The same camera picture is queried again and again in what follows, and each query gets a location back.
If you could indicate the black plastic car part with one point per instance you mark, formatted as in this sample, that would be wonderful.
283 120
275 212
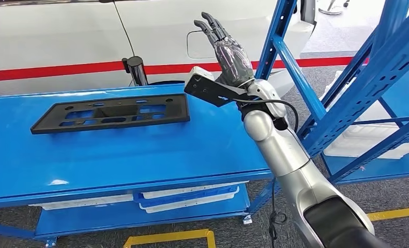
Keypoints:
122 125

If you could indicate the black cylinder post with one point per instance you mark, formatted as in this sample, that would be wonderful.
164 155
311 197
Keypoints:
137 72

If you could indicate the white car with red stripe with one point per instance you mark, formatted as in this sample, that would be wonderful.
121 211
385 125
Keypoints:
53 34

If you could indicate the blue plastic bin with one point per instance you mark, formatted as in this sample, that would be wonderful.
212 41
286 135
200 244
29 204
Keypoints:
176 198

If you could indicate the blue steel shelf rack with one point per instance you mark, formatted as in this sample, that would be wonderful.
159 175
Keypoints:
122 161
379 149

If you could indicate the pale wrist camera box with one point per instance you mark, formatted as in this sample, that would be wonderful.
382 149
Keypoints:
200 72

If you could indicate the office chair base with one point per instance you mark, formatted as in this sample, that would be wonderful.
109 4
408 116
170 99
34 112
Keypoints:
331 8

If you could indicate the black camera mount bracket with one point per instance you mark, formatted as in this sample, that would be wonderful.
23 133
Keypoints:
207 92

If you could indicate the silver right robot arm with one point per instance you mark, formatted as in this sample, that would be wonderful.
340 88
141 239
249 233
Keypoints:
286 147

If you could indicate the large white plastic bin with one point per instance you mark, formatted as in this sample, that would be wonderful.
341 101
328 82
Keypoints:
361 143

